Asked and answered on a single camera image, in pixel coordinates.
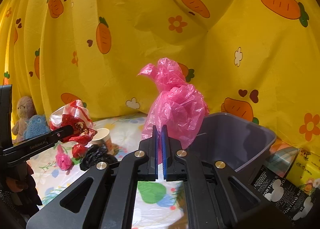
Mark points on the small pink plastic bag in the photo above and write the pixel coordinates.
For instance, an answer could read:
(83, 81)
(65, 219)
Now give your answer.
(179, 106)

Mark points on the apple print paper cup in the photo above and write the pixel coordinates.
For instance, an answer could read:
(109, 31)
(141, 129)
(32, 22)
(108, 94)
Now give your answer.
(103, 137)

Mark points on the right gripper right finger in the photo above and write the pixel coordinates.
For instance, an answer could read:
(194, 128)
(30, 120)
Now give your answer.
(215, 197)

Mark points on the black mouse print bag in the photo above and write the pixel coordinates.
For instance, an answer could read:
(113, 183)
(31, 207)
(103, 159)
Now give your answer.
(292, 201)

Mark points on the small red wrapper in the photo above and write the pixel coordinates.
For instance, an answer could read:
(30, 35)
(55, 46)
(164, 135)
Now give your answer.
(78, 151)

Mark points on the purple teddy bear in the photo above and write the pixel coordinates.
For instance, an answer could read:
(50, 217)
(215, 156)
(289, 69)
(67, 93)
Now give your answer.
(25, 110)

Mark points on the blue plush monster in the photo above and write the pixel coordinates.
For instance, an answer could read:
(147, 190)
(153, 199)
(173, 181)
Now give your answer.
(36, 126)

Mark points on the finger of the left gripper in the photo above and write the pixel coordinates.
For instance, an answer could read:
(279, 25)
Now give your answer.
(31, 147)

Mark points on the black plastic bag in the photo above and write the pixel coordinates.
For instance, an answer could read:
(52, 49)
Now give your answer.
(95, 154)

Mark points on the grey plastic trash bin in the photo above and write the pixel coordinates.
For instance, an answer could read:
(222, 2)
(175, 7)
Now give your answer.
(241, 144)

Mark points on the yellow carrot print curtain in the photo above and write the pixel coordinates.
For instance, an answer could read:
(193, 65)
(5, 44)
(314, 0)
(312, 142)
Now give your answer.
(262, 55)

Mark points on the yellow tissue pack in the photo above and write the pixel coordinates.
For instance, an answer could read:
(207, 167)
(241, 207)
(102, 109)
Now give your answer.
(304, 172)

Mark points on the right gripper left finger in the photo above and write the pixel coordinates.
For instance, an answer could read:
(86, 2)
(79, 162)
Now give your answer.
(95, 188)

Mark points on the pastel plaid cloth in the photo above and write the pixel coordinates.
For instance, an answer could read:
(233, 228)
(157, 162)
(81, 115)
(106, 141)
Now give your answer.
(281, 157)

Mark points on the red white plastic bag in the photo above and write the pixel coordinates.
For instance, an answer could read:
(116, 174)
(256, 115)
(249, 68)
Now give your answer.
(76, 115)

